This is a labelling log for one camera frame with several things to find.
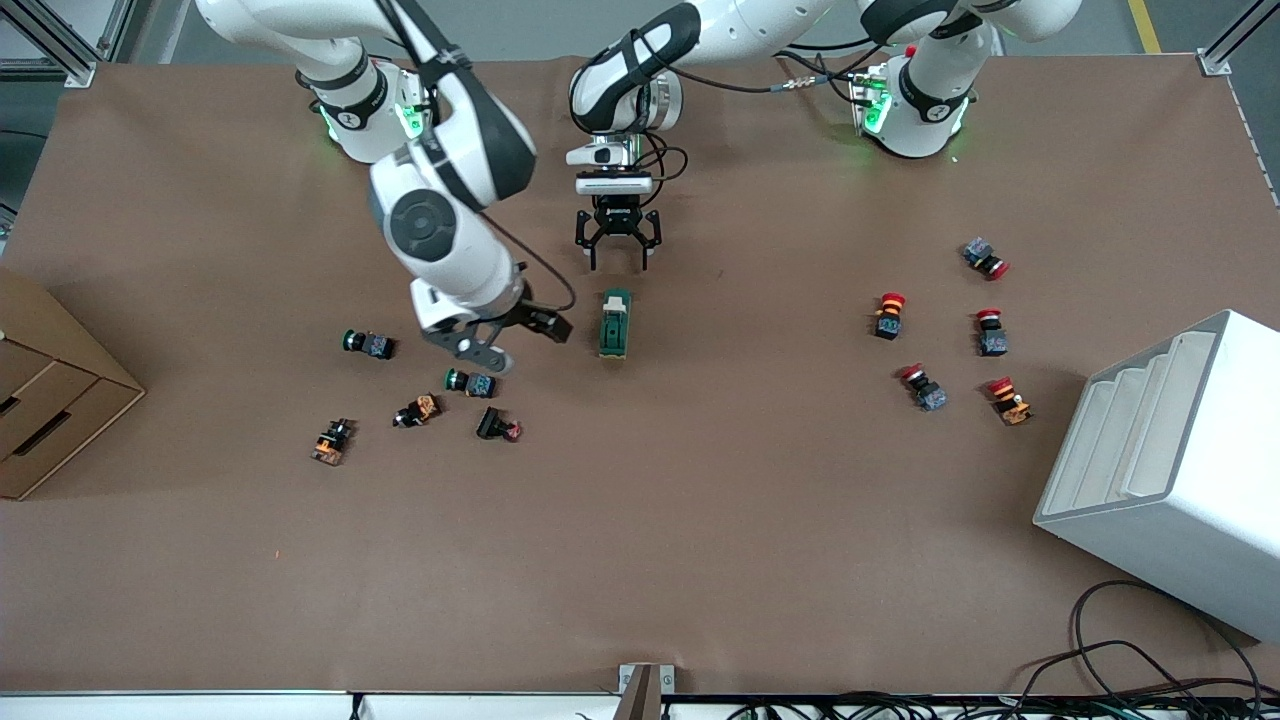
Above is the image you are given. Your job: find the green load switch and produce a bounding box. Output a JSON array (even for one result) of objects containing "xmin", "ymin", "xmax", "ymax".
[{"xmin": 598, "ymin": 288, "xmax": 634, "ymax": 359}]

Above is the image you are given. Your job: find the brown table mat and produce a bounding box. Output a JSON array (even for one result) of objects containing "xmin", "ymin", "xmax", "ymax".
[{"xmin": 0, "ymin": 52, "xmax": 1280, "ymax": 698}]

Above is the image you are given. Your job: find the cardboard box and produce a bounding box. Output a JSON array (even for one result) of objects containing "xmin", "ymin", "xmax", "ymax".
[{"xmin": 0, "ymin": 265, "xmax": 147, "ymax": 501}]

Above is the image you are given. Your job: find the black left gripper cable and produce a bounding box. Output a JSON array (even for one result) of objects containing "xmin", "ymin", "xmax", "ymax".
[{"xmin": 638, "ymin": 130, "xmax": 691, "ymax": 213}]

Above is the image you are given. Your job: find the black arm base cable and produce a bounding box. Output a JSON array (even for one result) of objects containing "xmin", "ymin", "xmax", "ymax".
[{"xmin": 690, "ymin": 45, "xmax": 883, "ymax": 103}]

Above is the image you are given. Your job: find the metal bracket with post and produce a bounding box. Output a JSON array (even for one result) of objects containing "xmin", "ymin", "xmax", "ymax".
[{"xmin": 612, "ymin": 663, "xmax": 676, "ymax": 720}]

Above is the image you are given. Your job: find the aluminium frame profile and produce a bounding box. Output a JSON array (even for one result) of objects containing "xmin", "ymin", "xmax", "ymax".
[
  {"xmin": 0, "ymin": 0, "xmax": 98, "ymax": 89},
  {"xmin": 1198, "ymin": 0, "xmax": 1280, "ymax": 77},
  {"xmin": 97, "ymin": 0, "xmax": 138, "ymax": 61}
]

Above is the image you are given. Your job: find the white table edge rail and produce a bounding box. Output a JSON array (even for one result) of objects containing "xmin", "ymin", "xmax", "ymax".
[{"xmin": 0, "ymin": 690, "xmax": 621, "ymax": 720}]

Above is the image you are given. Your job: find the black cable loop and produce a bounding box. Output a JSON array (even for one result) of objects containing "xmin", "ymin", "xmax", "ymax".
[{"xmin": 1070, "ymin": 580, "xmax": 1266, "ymax": 701}]

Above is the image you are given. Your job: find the black cable bundle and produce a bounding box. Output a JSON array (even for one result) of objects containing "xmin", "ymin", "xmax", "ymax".
[{"xmin": 725, "ymin": 688, "xmax": 1280, "ymax": 720}]

